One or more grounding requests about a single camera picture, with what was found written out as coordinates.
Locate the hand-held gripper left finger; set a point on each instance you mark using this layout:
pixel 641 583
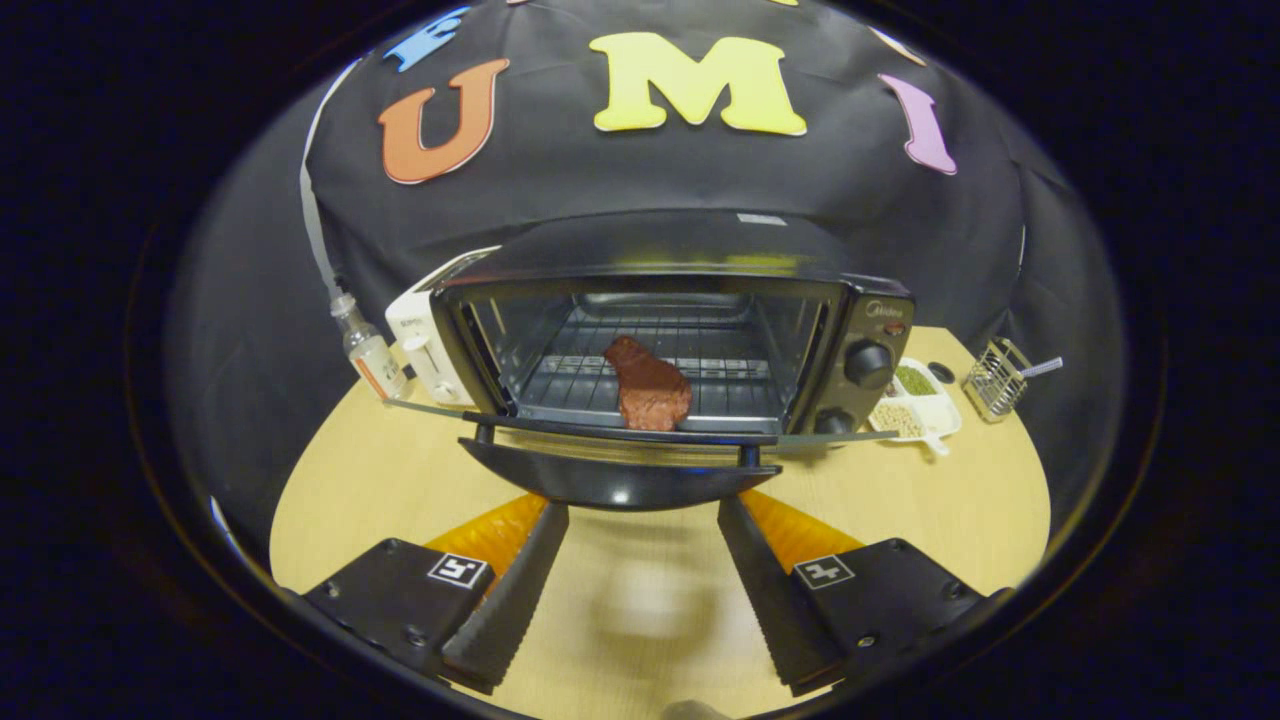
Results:
pixel 520 600

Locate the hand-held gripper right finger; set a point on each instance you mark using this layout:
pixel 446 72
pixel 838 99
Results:
pixel 775 600

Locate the reddish brown meat piece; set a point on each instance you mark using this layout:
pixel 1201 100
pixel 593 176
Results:
pixel 650 395

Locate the black toaster oven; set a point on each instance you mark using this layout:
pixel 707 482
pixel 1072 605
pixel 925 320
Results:
pixel 650 245

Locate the white bread toaster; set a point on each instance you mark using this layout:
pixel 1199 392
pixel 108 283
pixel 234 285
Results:
pixel 420 340

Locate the white divided dish with beans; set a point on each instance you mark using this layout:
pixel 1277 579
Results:
pixel 925 405

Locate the clear glass bottle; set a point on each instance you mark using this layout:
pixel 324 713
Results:
pixel 372 360

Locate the small black round lid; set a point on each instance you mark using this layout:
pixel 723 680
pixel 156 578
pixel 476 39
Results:
pixel 941 372

